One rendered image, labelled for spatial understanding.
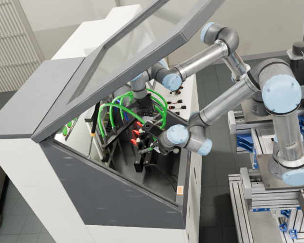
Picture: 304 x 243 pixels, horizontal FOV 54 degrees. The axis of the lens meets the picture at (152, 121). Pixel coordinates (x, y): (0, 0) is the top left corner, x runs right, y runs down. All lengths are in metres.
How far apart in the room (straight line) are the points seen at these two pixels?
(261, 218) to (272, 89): 1.51
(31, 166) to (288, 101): 1.15
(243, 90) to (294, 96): 0.22
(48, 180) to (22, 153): 0.20
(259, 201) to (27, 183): 1.20
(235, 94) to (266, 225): 1.36
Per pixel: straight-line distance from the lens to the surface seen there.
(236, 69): 1.80
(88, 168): 1.41
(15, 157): 1.55
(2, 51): 5.13
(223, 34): 1.53
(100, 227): 1.82
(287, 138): 1.21
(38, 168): 1.53
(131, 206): 1.56
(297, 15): 4.57
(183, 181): 1.66
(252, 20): 4.42
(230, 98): 1.23
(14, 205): 3.37
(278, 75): 1.07
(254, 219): 2.40
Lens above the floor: 2.23
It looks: 38 degrees down
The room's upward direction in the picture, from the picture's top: 13 degrees counter-clockwise
